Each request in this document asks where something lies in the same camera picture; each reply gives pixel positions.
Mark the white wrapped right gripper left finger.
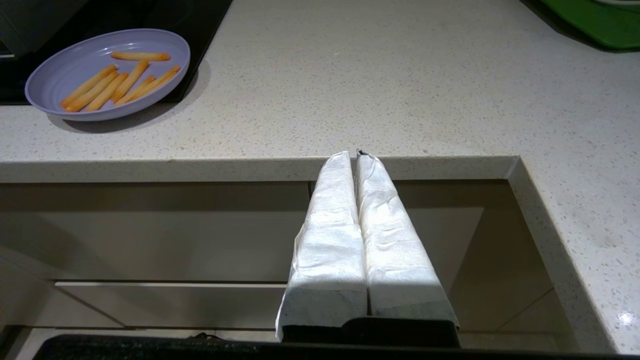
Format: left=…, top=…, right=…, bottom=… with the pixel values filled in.
left=275, top=150, right=369, bottom=342

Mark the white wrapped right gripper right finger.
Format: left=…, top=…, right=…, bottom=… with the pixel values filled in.
left=355, top=149, right=460, bottom=328

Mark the purple plastic plate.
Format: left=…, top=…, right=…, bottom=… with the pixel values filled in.
left=24, top=28, right=191, bottom=122

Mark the orange french fry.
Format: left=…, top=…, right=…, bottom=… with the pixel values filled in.
left=64, top=70, right=121, bottom=113
left=82, top=73, right=130, bottom=112
left=110, top=59, right=150, bottom=104
left=113, top=75, right=156, bottom=106
left=60, top=64, right=119, bottom=109
left=131, top=65, right=181, bottom=96
left=110, top=51, right=171, bottom=62
left=119, top=72, right=176, bottom=105

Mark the black induction cooktop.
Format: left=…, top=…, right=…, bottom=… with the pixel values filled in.
left=0, top=0, right=233, bottom=106

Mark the green plastic tray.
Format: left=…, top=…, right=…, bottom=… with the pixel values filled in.
left=520, top=0, right=640, bottom=52

